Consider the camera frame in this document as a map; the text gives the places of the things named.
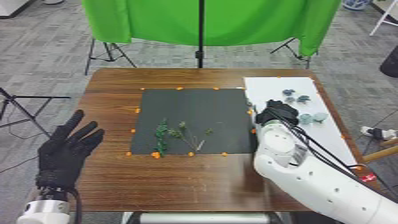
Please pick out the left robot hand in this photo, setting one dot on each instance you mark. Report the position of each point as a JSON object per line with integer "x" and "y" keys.
{"x": 62, "y": 156}

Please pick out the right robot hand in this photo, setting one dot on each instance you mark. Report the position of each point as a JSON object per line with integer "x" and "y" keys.
{"x": 277, "y": 111}

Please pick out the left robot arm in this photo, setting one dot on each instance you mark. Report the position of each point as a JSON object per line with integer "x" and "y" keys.
{"x": 44, "y": 208}

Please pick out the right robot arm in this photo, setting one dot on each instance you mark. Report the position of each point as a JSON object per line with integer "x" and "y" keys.
{"x": 307, "y": 180}

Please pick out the pale blue flower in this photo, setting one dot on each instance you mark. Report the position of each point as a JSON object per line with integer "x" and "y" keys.
{"x": 320, "y": 116}
{"x": 305, "y": 118}

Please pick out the white sheet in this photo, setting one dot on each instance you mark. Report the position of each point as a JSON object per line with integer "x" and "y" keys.
{"x": 277, "y": 85}

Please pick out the small green sprig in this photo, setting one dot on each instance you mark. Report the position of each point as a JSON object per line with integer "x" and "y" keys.
{"x": 208, "y": 131}

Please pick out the dark mat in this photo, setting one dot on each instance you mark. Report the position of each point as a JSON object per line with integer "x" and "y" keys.
{"x": 195, "y": 113}

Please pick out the black tripod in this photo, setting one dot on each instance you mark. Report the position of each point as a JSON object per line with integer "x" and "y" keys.
{"x": 23, "y": 106}

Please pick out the thin-stemmed green sprig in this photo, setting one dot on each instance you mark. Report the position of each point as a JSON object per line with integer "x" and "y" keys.
{"x": 179, "y": 133}

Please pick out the white power strip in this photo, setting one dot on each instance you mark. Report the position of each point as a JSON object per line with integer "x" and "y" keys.
{"x": 378, "y": 132}

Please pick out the black backdrop stand legs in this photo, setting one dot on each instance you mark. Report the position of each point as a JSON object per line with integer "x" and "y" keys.
{"x": 293, "y": 50}
{"x": 108, "y": 53}

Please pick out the black stand pole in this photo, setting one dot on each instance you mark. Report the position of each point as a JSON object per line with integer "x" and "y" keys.
{"x": 201, "y": 33}

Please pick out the pale grey bar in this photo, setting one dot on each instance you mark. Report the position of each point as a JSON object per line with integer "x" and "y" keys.
{"x": 201, "y": 218}

